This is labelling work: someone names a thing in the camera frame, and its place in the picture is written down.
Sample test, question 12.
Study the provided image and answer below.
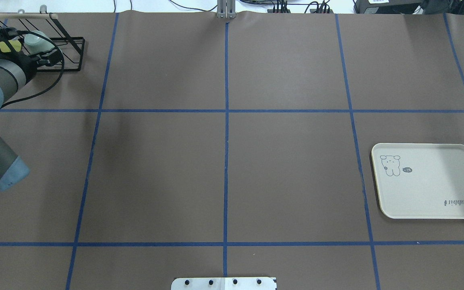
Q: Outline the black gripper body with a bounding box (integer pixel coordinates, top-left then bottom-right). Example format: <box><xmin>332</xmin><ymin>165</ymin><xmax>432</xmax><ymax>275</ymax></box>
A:
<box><xmin>12</xmin><ymin>52</ymin><xmax>64</xmax><ymax>77</ymax></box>

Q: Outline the pale green cup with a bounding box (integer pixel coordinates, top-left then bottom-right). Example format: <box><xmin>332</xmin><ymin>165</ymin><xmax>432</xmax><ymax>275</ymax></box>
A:
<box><xmin>24</xmin><ymin>31</ymin><xmax>55</xmax><ymax>56</ymax></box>

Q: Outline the yellow cup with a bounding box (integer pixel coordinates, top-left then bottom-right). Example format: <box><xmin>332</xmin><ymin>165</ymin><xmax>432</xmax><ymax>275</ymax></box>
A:
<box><xmin>0</xmin><ymin>40</ymin><xmax>22</xmax><ymax>53</ymax></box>

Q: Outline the cream rabbit tray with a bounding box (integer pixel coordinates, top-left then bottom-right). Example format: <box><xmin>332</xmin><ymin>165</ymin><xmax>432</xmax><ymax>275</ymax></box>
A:
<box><xmin>371</xmin><ymin>143</ymin><xmax>464</xmax><ymax>219</ymax></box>

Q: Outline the black wire cup rack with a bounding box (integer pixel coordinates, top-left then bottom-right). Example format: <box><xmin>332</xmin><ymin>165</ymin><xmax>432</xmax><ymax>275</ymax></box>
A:
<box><xmin>0</xmin><ymin>9</ymin><xmax>85</xmax><ymax>72</ymax></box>

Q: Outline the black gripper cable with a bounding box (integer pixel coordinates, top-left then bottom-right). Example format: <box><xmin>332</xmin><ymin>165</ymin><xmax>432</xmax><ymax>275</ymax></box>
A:
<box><xmin>0</xmin><ymin>27</ymin><xmax>65</xmax><ymax>110</ymax></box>

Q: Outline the aluminium frame post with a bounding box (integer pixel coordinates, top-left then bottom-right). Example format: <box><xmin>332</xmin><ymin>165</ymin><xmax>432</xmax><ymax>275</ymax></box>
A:
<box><xmin>217</xmin><ymin>0</ymin><xmax>237</xmax><ymax>19</ymax></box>

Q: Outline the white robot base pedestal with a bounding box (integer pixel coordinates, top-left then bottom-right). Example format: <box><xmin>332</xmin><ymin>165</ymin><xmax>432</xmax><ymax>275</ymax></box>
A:
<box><xmin>171</xmin><ymin>277</ymin><xmax>278</xmax><ymax>290</ymax></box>

